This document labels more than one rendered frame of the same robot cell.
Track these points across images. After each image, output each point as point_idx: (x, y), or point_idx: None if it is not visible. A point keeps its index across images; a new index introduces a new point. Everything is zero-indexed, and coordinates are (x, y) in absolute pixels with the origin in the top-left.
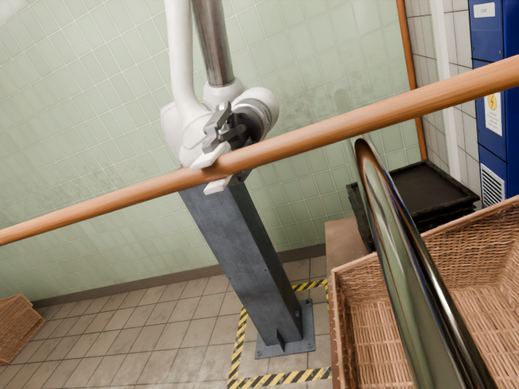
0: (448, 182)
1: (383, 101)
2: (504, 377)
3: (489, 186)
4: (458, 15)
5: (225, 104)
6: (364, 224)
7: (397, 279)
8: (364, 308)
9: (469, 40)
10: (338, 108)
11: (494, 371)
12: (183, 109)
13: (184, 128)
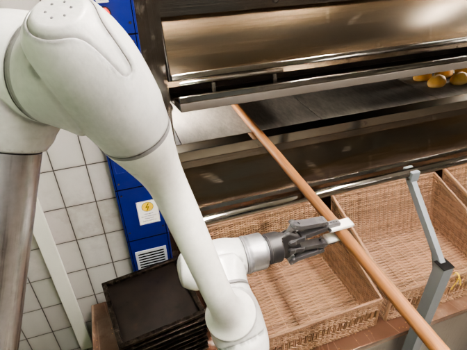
0: (146, 272)
1: (300, 178)
2: (265, 289)
3: (149, 260)
4: (65, 171)
5: (295, 220)
6: (191, 323)
7: (371, 180)
8: None
9: (89, 184)
10: (244, 211)
11: (264, 292)
12: (239, 301)
13: (256, 312)
